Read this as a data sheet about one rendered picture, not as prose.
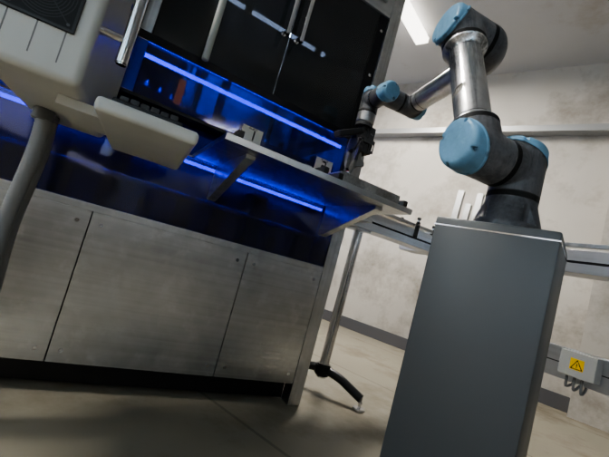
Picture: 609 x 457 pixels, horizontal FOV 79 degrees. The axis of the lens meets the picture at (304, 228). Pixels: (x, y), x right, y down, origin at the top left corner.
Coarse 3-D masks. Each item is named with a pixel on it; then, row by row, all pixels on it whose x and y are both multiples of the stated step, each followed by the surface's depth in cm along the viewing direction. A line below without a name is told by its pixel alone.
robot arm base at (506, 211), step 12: (492, 192) 88; (504, 192) 86; (516, 192) 84; (528, 192) 84; (492, 204) 87; (504, 204) 85; (516, 204) 84; (528, 204) 84; (480, 216) 89; (492, 216) 85; (504, 216) 83; (516, 216) 82; (528, 216) 83; (540, 228) 84
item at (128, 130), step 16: (64, 96) 75; (64, 112) 81; (80, 112) 77; (96, 112) 78; (112, 112) 71; (128, 112) 72; (144, 112) 74; (96, 128) 88; (112, 128) 82; (128, 128) 78; (144, 128) 74; (160, 128) 74; (176, 128) 76; (112, 144) 103; (128, 144) 96; (144, 144) 91; (160, 144) 85; (176, 144) 81; (192, 144) 78; (160, 160) 108; (176, 160) 101
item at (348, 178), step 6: (348, 174) 120; (348, 180) 120; (354, 180) 121; (360, 180) 122; (360, 186) 122; (366, 186) 123; (372, 186) 124; (372, 192) 125; (378, 192) 126; (384, 192) 127; (390, 192) 128; (384, 198) 127; (390, 198) 128; (396, 198) 130
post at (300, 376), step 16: (400, 0) 174; (400, 16) 174; (384, 48) 171; (384, 64) 171; (336, 240) 163; (336, 256) 164; (320, 288) 160; (320, 304) 161; (320, 320) 161; (304, 336) 158; (304, 352) 158; (304, 368) 159; (288, 384) 159; (288, 400) 156
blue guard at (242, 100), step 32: (160, 64) 126; (192, 64) 131; (160, 96) 127; (192, 96) 132; (224, 96) 137; (256, 96) 143; (224, 128) 137; (256, 128) 143; (288, 128) 150; (320, 128) 157
